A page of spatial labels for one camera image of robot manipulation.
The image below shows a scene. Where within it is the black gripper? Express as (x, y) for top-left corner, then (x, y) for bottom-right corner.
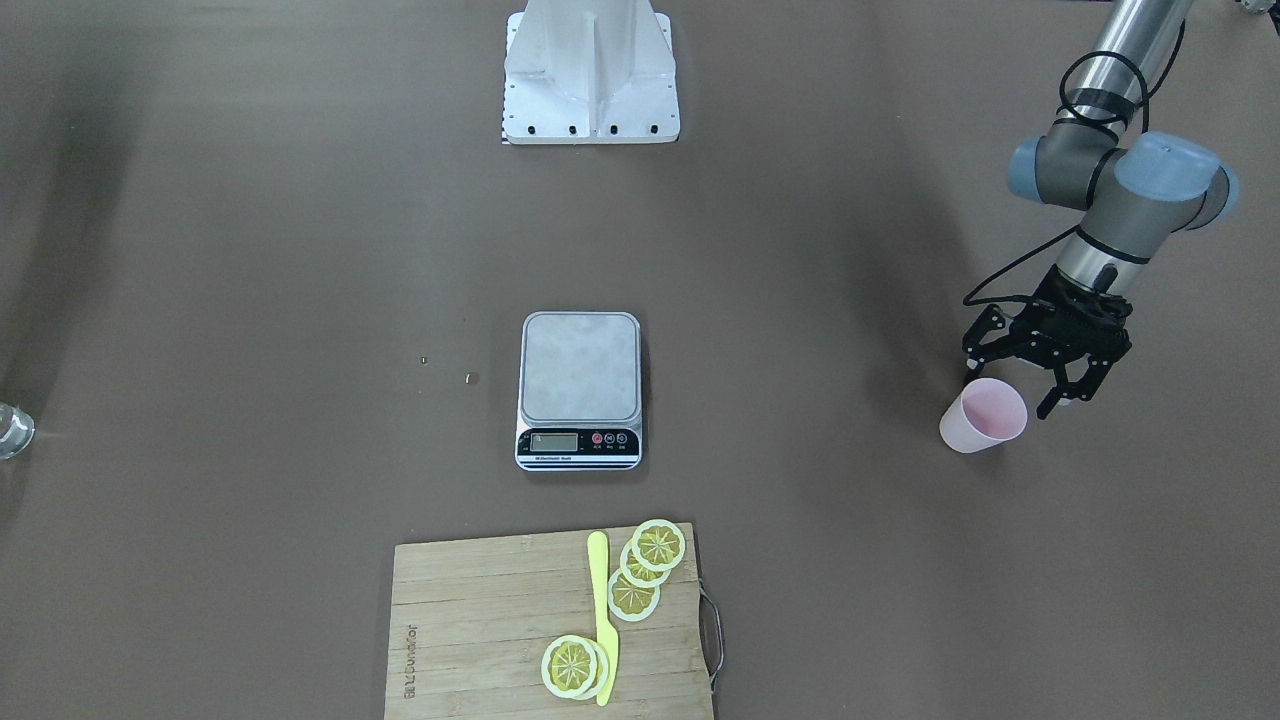
(963, 266), (1133, 420)

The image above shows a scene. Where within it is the pink plastic cup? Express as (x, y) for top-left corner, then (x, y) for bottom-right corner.
(938, 378), (1029, 454)

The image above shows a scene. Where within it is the glass sauce bottle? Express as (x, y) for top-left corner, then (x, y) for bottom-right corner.
(0, 404), (36, 460)

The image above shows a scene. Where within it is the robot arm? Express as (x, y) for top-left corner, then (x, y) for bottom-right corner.
(963, 1), (1240, 418)

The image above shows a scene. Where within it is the digital kitchen scale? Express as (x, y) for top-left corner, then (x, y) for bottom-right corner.
(515, 311), (644, 471)

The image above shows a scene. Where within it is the lemon slice top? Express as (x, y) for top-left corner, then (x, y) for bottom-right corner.
(630, 518), (687, 573)

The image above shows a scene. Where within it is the yellow plastic knife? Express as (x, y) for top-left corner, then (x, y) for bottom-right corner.
(588, 530), (620, 707)

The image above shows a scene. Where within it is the lemon slice under front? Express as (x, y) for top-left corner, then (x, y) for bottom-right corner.
(576, 641), (611, 701)

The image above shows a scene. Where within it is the bamboo cutting board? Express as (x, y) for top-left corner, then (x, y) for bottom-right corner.
(383, 521), (716, 719)

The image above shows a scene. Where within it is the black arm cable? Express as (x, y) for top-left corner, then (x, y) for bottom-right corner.
(963, 20), (1187, 307)

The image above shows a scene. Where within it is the white pedestal base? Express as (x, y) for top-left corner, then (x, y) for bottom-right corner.
(500, 1), (681, 145)

